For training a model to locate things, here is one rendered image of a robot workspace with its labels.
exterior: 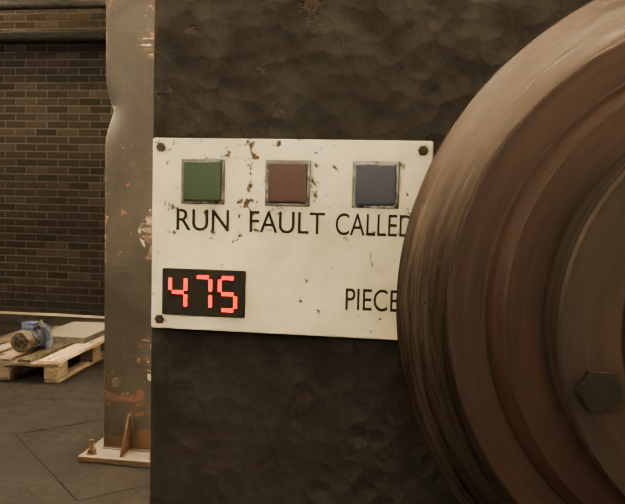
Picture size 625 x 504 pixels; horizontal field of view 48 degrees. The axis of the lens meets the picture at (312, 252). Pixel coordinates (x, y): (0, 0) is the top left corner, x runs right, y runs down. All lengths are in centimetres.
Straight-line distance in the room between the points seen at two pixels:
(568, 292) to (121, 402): 311
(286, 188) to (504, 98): 22
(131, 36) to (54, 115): 424
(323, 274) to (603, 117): 29
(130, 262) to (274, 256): 268
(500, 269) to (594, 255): 7
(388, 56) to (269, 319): 27
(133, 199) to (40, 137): 437
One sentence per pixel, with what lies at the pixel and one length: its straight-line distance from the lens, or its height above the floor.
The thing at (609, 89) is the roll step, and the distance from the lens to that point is 51.
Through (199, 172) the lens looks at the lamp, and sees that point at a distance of 66.
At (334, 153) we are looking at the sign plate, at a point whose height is 123.
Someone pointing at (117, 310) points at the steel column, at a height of 68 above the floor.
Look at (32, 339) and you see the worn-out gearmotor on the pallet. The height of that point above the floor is 25.
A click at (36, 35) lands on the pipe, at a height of 271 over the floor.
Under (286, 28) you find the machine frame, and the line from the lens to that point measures 69.
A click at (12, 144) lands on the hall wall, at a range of 776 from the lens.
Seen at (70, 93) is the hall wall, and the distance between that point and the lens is 751.
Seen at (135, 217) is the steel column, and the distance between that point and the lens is 329.
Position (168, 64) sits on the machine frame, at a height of 131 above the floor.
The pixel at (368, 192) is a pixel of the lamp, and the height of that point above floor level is 119.
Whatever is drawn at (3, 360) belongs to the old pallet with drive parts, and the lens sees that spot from 501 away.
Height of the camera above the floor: 118
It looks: 4 degrees down
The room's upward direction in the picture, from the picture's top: 1 degrees clockwise
